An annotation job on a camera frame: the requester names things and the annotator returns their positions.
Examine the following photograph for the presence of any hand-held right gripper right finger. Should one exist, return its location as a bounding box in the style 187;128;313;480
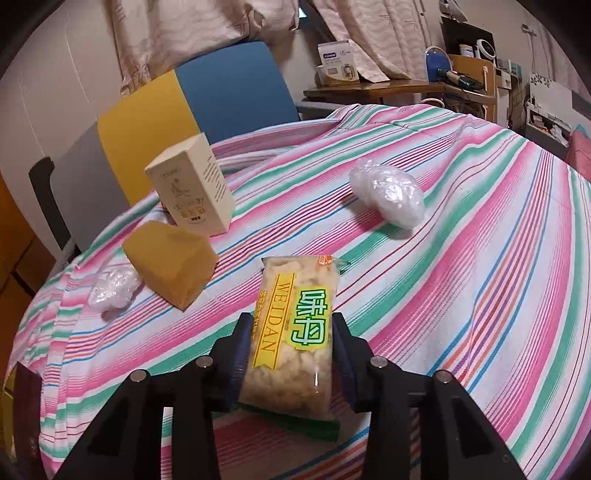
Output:
331;311;527;480

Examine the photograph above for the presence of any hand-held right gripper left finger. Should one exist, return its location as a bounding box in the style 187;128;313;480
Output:
53;313;257;480

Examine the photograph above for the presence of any yellow green snack packet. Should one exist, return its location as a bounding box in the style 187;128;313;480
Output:
238;254;349;444

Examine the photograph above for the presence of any yellow wedge sponge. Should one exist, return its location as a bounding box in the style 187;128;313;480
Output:
121;220;220;311

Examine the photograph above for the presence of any small clear plastic bag ball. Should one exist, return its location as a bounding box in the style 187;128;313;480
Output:
90;267;144;319

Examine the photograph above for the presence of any large clear plastic bag ball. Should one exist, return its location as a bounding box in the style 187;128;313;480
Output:
348;158;426;228

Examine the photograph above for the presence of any cream cardboard box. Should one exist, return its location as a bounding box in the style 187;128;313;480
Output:
144;133;235;238

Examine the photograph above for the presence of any pink green striped tablecloth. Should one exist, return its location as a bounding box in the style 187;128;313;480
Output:
11;102;591;480

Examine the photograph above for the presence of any wooden cabinet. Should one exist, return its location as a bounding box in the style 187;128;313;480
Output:
0;175;61;384

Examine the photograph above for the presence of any grey yellow blue chair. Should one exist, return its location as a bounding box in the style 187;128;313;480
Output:
28;41;301;252

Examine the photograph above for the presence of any wooden desk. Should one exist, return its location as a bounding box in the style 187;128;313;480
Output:
303;79;497;121

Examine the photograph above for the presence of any white blue carton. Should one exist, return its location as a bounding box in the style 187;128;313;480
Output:
317;41;361;88

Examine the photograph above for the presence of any wooden desk organizer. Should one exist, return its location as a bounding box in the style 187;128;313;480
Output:
448;54;497;109

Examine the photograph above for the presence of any blue white appliance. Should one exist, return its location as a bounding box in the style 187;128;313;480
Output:
424;46;448;81

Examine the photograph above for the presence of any pink cloth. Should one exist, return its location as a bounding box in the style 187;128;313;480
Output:
566;129;591;181

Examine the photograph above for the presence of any white shelf cabinet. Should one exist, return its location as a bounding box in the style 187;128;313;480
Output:
526;71;591;148

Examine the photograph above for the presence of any pink patterned curtain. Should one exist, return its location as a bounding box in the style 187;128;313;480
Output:
309;0;444;81
104;0;301;95

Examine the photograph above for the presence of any black shelf box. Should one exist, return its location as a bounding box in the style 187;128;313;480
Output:
441;18;497;61

